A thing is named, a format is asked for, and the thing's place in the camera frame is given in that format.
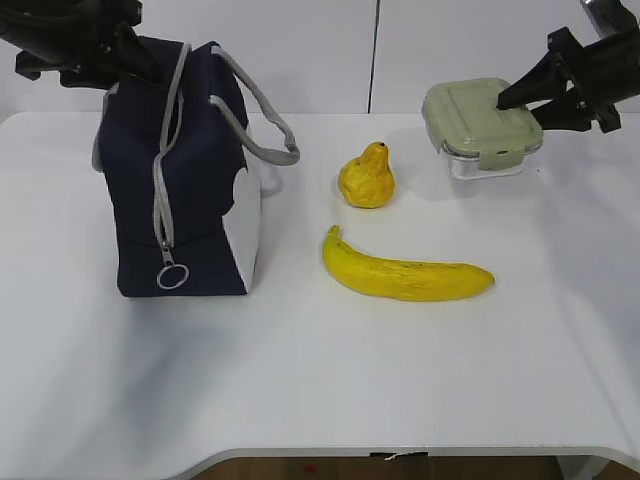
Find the green lidded glass container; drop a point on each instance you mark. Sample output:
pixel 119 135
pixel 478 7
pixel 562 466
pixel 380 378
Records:
pixel 477 139

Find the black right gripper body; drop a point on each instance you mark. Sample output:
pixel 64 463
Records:
pixel 608 71

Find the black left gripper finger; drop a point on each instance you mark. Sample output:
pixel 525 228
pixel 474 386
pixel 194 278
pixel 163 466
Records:
pixel 132 58

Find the yellow banana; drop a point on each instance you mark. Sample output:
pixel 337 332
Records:
pixel 403 280

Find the black tape on table edge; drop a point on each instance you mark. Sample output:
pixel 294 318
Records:
pixel 392 456

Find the yellow pear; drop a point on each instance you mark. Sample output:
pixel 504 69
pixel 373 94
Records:
pixel 367 181

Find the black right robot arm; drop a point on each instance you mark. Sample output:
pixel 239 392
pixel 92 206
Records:
pixel 608 18

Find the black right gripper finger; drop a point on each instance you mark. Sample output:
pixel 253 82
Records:
pixel 570 113
pixel 547 80

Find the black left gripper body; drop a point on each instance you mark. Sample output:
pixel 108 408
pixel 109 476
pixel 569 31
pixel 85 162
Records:
pixel 73 38

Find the navy blue lunch bag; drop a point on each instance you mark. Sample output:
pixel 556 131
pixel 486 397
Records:
pixel 179 160

